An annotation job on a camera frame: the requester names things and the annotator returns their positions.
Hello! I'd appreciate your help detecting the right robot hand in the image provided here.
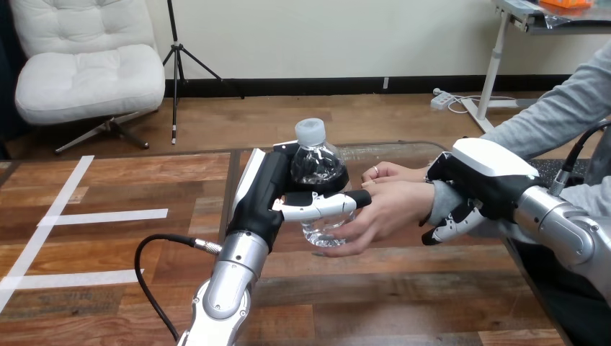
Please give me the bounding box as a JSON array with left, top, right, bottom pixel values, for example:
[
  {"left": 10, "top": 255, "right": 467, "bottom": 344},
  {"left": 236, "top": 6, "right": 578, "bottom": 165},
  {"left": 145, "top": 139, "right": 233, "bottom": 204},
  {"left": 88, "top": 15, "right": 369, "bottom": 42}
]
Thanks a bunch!
[{"left": 421, "top": 137, "right": 543, "bottom": 247}]

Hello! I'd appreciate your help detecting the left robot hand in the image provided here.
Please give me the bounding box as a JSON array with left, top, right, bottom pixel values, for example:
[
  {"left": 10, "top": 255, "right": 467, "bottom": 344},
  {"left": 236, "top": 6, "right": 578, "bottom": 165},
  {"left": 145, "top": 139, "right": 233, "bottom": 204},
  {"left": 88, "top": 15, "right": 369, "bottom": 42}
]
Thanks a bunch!
[{"left": 228, "top": 140, "right": 373, "bottom": 252}]

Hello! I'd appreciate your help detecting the person's hand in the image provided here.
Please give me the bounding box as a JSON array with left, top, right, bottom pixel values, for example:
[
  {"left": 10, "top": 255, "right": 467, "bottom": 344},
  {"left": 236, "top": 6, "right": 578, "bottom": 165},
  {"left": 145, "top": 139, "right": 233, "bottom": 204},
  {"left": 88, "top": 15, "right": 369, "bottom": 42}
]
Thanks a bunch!
[
  {"left": 361, "top": 161, "right": 431, "bottom": 188},
  {"left": 312, "top": 180, "right": 436, "bottom": 259}
]

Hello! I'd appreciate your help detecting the clear water bottle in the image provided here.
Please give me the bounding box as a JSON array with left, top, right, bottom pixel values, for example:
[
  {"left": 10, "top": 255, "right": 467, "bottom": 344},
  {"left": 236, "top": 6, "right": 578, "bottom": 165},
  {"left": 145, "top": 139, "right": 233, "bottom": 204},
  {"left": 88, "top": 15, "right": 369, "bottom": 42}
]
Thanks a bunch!
[{"left": 290, "top": 117, "right": 357, "bottom": 248}]

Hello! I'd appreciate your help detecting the person's body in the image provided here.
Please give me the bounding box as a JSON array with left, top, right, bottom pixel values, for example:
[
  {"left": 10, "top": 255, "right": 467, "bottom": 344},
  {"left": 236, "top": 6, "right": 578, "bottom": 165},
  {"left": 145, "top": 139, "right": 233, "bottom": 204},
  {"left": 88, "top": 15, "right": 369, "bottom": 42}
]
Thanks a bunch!
[{"left": 504, "top": 40, "right": 611, "bottom": 346}]

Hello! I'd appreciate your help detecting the white power strip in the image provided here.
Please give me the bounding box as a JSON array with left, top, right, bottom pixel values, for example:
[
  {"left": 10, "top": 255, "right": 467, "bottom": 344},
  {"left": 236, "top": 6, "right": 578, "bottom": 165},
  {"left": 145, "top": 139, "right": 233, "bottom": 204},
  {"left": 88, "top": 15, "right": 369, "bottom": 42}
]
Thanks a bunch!
[{"left": 429, "top": 88, "right": 455, "bottom": 111}]

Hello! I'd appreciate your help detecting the white desk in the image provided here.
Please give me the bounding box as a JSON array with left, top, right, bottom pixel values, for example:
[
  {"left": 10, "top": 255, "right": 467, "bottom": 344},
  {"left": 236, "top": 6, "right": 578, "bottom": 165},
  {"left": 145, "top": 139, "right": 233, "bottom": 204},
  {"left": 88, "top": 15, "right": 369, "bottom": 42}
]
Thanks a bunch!
[{"left": 460, "top": 0, "right": 611, "bottom": 133}]

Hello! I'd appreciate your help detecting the black tripod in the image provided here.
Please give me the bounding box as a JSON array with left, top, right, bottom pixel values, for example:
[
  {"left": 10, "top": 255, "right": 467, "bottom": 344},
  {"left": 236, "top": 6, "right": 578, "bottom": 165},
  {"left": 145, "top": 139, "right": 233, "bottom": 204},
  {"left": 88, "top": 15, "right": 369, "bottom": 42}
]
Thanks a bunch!
[{"left": 162, "top": 0, "right": 245, "bottom": 146}]

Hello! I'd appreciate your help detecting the orange thing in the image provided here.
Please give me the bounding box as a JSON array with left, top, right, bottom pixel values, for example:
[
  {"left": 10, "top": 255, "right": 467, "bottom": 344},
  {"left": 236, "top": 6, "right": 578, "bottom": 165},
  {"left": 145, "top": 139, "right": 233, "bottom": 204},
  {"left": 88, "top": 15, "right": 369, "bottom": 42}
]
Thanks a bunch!
[{"left": 540, "top": 0, "right": 594, "bottom": 9}]

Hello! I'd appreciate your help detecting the white cushioned chair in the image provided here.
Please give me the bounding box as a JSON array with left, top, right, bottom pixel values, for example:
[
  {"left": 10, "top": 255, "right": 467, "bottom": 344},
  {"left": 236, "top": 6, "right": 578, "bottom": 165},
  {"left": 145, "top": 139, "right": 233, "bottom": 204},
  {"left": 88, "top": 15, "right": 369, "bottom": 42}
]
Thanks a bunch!
[{"left": 9, "top": 0, "right": 166, "bottom": 155}]

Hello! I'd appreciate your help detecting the dark screen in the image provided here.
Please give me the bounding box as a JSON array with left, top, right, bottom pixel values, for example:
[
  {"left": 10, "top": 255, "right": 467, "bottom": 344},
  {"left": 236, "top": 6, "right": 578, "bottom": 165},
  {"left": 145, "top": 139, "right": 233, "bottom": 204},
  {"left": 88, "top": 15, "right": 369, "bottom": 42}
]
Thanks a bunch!
[{"left": 0, "top": 0, "right": 24, "bottom": 161}]

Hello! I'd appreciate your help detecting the tangle of cables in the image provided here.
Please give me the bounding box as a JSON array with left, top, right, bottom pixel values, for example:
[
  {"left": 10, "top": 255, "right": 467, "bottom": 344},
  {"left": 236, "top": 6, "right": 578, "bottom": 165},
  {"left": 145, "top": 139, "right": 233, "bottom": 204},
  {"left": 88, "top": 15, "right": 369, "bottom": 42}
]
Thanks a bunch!
[{"left": 446, "top": 94, "right": 519, "bottom": 115}]

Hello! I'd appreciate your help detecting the black cable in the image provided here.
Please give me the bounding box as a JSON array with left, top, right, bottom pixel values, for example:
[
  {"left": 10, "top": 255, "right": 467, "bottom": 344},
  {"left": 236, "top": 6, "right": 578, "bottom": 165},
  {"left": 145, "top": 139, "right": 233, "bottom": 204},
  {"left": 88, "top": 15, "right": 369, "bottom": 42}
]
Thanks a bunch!
[
  {"left": 548, "top": 119, "right": 611, "bottom": 198},
  {"left": 134, "top": 233, "right": 223, "bottom": 343}
]

